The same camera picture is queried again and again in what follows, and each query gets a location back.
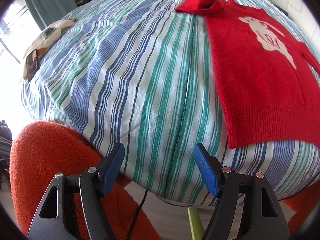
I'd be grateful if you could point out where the red sweater with white print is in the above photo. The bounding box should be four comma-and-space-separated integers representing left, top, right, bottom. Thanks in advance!
175, 0, 320, 148

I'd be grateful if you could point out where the beige patterned pillow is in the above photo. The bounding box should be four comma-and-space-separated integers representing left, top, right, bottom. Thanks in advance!
22, 19, 79, 82

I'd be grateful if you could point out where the black cable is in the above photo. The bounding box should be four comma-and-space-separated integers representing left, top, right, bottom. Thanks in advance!
126, 189, 148, 240

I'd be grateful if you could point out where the blue green striped bed sheet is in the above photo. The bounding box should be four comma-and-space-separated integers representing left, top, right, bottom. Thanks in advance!
20, 0, 320, 207

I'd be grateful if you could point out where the teal curtain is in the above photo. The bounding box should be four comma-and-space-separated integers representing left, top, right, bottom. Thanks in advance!
24, 0, 78, 30

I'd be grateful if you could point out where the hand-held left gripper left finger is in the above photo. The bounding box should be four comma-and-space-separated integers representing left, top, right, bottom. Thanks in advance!
27, 142, 125, 240

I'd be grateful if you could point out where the black tablet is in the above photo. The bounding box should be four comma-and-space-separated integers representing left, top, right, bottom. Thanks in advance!
26, 49, 40, 82

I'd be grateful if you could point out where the green stick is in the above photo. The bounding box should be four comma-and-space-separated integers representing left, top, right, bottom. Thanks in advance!
187, 207, 202, 240

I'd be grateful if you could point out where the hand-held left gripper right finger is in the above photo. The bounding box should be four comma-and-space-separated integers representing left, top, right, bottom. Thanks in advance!
194, 143, 290, 240

